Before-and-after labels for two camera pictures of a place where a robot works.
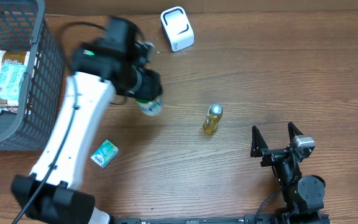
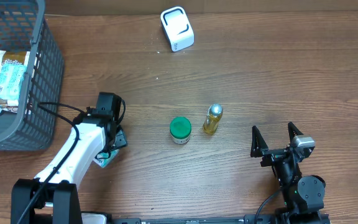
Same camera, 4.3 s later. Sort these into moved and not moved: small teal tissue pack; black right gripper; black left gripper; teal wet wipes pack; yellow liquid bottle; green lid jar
Moved: black left gripper; green lid jar
Not moved: teal wet wipes pack; yellow liquid bottle; small teal tissue pack; black right gripper
